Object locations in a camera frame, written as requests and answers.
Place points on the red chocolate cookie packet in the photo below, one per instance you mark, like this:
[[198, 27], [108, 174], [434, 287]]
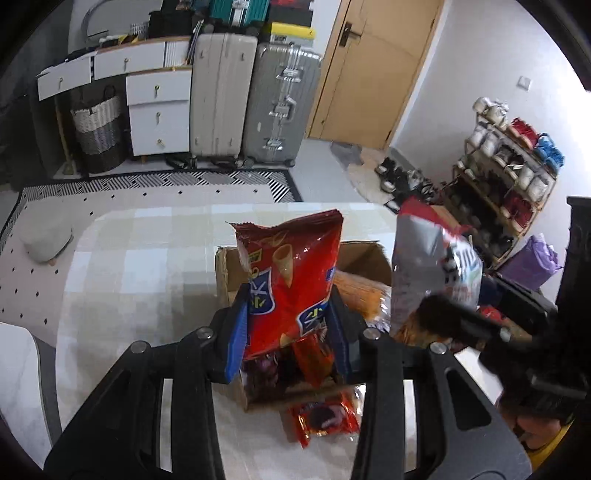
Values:
[[323, 417]]

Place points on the person's right forearm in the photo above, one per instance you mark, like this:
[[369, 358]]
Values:
[[551, 451]]

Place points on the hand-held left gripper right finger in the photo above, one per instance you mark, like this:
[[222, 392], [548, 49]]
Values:
[[340, 344]]

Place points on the white suitcase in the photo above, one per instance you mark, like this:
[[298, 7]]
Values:
[[221, 92]]

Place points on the wooden door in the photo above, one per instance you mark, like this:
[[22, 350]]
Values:
[[378, 69]]

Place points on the woven laundry basket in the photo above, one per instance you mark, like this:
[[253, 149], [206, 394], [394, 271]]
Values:
[[99, 129]]

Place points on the white drawer desk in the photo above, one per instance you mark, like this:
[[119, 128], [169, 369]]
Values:
[[157, 92]]

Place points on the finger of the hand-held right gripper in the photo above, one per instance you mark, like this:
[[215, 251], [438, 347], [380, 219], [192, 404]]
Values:
[[517, 300], [452, 323]]

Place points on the brown cardboard box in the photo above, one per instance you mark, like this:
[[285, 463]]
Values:
[[226, 272]]

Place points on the wooden shoe rack with shoes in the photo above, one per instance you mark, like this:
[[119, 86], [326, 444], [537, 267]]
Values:
[[508, 184]]

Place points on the purple bag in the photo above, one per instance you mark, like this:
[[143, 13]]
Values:
[[535, 263]]

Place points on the person's right hand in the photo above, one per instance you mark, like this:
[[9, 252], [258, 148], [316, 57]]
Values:
[[533, 429]]

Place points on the silver suitcase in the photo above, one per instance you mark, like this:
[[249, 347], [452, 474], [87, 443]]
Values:
[[281, 101]]

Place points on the grey floor cushion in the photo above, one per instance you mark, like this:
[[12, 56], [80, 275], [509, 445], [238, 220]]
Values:
[[46, 237]]

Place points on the round mirror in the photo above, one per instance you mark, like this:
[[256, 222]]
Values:
[[92, 18]]

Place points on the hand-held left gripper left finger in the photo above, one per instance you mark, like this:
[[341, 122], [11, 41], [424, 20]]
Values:
[[238, 332]]

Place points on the checked tablecloth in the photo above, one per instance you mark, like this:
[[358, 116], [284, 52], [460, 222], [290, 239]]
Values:
[[138, 277]]

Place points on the yellow box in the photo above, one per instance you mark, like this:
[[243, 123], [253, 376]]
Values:
[[293, 30]]

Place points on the red cone snack bag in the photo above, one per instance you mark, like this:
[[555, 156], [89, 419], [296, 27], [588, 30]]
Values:
[[286, 277]]

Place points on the white red noodle packet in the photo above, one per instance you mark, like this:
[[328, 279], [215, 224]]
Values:
[[425, 258]]

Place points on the group of shoes on floor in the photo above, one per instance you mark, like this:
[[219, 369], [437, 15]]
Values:
[[404, 182]]

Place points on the white light switch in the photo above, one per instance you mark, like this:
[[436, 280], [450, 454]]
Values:
[[524, 82]]

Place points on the green suitcase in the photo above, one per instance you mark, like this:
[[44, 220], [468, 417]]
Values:
[[238, 10]]

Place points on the small red snack packet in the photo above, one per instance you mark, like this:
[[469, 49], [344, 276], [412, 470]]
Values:
[[314, 360]]

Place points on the wooden stick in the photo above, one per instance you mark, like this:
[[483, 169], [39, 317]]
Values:
[[64, 138]]

